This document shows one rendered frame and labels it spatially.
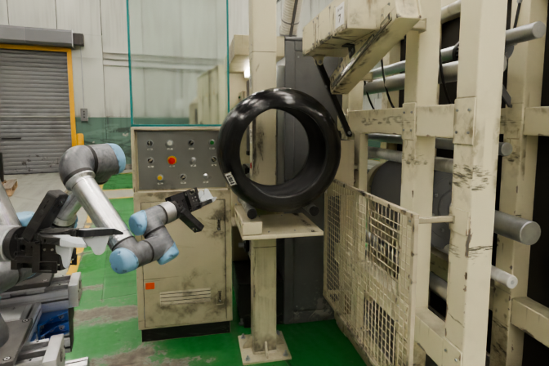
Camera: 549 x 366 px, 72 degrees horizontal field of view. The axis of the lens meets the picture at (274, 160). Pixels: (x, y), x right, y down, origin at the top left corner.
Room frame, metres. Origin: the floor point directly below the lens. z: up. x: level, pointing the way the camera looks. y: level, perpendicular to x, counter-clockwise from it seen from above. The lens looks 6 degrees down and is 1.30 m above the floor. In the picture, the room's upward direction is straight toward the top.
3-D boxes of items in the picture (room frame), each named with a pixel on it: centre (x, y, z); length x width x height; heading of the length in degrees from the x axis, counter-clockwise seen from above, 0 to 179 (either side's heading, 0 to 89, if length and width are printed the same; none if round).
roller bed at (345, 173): (2.09, -0.34, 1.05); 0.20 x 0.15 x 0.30; 11
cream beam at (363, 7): (1.73, -0.32, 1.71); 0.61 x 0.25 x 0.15; 11
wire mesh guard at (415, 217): (1.64, -0.37, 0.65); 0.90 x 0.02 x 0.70; 11
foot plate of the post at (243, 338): (2.04, 0.06, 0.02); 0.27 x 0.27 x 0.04; 11
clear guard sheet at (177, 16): (2.17, 0.53, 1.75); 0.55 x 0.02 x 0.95; 101
